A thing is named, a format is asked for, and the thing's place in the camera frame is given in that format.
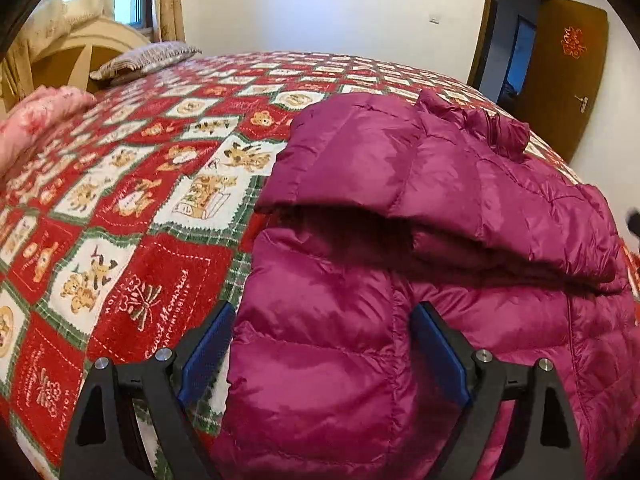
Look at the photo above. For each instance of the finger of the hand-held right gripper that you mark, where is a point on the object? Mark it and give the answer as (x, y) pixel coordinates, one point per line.
(634, 225)

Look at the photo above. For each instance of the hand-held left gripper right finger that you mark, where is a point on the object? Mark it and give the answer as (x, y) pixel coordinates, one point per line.
(440, 355)

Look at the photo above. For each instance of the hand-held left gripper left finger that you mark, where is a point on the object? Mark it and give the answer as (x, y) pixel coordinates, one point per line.
(206, 355)

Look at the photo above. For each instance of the magenta down jacket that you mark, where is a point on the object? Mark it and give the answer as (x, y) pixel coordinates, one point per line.
(350, 185)

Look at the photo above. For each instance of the wooden door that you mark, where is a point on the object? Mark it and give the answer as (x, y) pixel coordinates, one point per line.
(555, 75)

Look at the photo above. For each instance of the red bear printed blanket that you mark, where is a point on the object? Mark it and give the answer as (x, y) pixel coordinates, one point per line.
(125, 200)

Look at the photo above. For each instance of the red door decoration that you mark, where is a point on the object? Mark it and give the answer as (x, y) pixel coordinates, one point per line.
(574, 40)

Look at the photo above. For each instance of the pink floral quilt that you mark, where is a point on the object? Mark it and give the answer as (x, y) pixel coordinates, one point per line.
(35, 115)

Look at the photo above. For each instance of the grey patterned pillow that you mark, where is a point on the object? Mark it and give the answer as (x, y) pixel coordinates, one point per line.
(150, 57)

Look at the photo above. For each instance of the beige bed headboard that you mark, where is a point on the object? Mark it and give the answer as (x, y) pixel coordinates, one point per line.
(75, 52)

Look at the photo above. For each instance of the beige lace curtain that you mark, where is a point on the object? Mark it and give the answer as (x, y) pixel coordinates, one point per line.
(169, 0)

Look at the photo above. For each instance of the wooden door frame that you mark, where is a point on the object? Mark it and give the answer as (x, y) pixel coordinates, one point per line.
(482, 25)

